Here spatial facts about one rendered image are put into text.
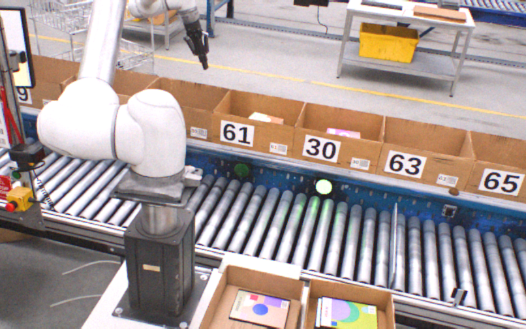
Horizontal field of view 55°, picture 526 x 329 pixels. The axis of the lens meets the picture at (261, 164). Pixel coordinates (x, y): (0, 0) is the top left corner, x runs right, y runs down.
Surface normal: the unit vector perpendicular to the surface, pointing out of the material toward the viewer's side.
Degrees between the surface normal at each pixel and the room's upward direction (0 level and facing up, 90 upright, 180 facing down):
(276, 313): 0
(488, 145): 90
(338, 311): 0
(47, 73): 89
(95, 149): 99
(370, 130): 90
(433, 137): 90
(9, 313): 0
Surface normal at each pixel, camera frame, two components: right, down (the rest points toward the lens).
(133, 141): -0.02, 0.44
